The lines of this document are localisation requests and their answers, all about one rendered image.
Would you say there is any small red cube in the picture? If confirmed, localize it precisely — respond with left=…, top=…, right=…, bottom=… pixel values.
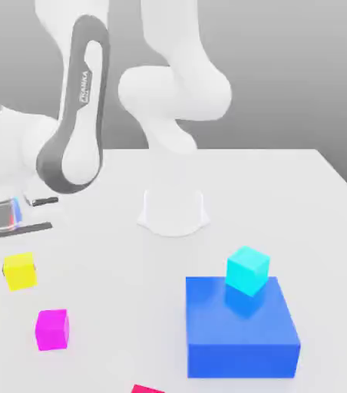
left=130, top=383, right=166, bottom=393

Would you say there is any small yellow cube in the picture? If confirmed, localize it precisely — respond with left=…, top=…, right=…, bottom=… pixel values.
left=2, top=252, right=38, bottom=292

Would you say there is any large blue box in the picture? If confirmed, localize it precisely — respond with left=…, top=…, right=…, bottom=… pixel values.
left=185, top=276, right=302, bottom=379

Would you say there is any small cyan cube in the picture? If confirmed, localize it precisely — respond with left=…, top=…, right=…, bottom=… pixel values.
left=224, top=245, right=271, bottom=298

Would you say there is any small magenta cube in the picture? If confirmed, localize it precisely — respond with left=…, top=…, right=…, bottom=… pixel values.
left=35, top=309, right=71, bottom=352

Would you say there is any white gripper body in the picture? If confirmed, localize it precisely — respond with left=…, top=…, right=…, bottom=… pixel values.
left=0, top=221, right=54, bottom=246

